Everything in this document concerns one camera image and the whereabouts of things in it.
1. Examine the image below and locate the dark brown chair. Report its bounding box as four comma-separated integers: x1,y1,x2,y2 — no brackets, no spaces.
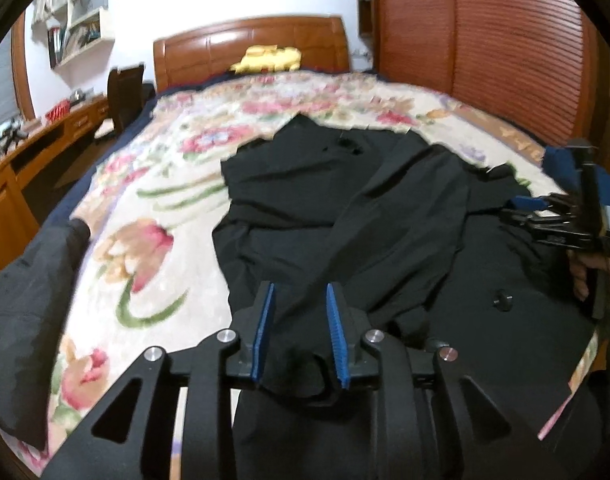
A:
94,64,148,140

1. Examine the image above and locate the dark grey garment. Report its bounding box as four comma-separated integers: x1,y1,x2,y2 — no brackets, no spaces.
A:
0,217,92,453

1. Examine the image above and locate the wooden bed headboard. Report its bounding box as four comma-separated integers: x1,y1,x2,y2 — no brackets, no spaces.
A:
153,15,352,92

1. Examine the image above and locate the person's right hand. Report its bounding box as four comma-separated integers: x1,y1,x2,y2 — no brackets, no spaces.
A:
567,250,610,308

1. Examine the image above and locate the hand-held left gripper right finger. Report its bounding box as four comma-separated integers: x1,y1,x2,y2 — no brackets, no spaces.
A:
326,282,570,480

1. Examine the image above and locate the wooden desk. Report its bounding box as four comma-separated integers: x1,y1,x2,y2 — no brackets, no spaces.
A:
0,91,110,281

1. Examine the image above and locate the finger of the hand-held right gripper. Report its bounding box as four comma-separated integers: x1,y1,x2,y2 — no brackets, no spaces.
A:
514,195,552,212
500,209,546,235

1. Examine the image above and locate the navy blue garment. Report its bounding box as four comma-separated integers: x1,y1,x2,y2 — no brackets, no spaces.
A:
542,145,610,211

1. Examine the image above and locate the black buttoned coat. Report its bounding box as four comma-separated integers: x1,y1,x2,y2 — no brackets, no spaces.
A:
212,114,603,480

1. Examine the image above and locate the grey window blind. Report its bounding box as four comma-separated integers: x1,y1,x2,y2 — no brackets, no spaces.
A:
0,35,23,136

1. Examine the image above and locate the wooden louvered wardrobe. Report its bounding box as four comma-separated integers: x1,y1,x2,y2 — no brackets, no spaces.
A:
355,0,610,161

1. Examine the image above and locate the yellow plush toy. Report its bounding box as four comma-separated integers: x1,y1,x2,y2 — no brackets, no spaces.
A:
228,45,302,73

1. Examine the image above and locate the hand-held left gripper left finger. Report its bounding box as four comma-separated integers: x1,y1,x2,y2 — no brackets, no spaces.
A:
42,281,276,480

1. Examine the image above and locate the white wall shelf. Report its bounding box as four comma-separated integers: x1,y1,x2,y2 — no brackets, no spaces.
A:
32,0,116,68

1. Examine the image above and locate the floral blanket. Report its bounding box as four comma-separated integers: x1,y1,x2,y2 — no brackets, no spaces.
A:
35,70,606,466

